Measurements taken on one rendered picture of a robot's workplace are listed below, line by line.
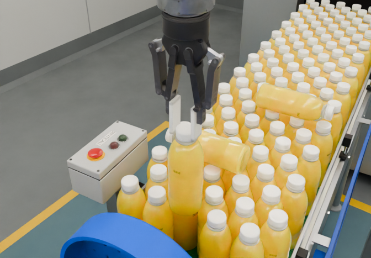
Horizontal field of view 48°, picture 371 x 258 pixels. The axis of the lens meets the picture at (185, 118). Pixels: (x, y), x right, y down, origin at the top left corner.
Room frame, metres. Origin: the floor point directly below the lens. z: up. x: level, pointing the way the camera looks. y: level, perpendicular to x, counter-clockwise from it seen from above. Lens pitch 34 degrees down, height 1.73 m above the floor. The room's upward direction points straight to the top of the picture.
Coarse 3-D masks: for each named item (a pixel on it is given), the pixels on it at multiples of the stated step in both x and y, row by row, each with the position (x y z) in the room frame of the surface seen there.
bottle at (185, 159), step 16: (176, 144) 0.61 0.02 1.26; (192, 144) 0.61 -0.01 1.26; (176, 160) 0.60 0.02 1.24; (192, 160) 0.59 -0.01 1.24; (176, 176) 0.60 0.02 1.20; (192, 176) 0.59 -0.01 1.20; (176, 192) 0.60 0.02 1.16; (192, 192) 0.59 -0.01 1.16; (176, 208) 0.60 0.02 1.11; (192, 208) 0.60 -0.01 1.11
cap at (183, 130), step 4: (180, 124) 0.63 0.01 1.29; (184, 124) 0.64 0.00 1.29; (188, 124) 0.64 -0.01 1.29; (176, 128) 0.62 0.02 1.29; (180, 128) 0.62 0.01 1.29; (184, 128) 0.62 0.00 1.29; (188, 128) 0.62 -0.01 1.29; (176, 132) 0.62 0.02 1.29; (180, 132) 0.61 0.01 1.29; (184, 132) 0.61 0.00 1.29; (188, 132) 0.61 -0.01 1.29; (176, 136) 0.62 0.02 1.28; (180, 136) 0.61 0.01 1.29; (184, 136) 0.60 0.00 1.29; (188, 136) 0.60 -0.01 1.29; (180, 140) 0.61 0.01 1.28; (184, 140) 0.60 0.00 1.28; (188, 140) 0.61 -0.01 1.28
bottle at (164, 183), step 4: (148, 180) 0.73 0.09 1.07; (152, 180) 0.72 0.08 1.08; (156, 180) 0.71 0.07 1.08; (160, 180) 0.71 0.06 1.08; (164, 180) 0.72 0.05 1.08; (148, 184) 0.72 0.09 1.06; (152, 184) 0.71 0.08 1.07; (156, 184) 0.71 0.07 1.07; (160, 184) 0.71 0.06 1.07; (164, 184) 0.71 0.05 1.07; (148, 188) 0.71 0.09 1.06
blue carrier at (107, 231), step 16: (96, 224) 0.46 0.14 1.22; (112, 224) 0.45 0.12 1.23; (128, 224) 0.45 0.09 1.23; (144, 224) 0.45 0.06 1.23; (80, 240) 0.44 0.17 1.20; (96, 240) 0.42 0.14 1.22; (112, 240) 0.41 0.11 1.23; (128, 240) 0.41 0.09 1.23; (144, 240) 0.42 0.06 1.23; (160, 240) 0.42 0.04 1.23; (64, 256) 0.47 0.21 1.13; (80, 256) 0.50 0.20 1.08; (96, 256) 0.50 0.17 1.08; (112, 256) 0.48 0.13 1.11; (128, 256) 0.46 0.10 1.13; (144, 256) 0.39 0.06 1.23; (160, 256) 0.40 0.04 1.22; (176, 256) 0.40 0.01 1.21
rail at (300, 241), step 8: (368, 72) 1.45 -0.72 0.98; (360, 96) 1.27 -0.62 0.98; (352, 112) 1.16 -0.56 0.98; (336, 152) 0.95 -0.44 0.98; (328, 168) 0.88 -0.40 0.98; (328, 176) 0.87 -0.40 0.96; (320, 192) 0.78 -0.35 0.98; (312, 208) 0.73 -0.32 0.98; (312, 216) 0.72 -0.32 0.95; (304, 224) 0.67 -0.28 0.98; (304, 232) 0.65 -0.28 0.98; (296, 248) 0.60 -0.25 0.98
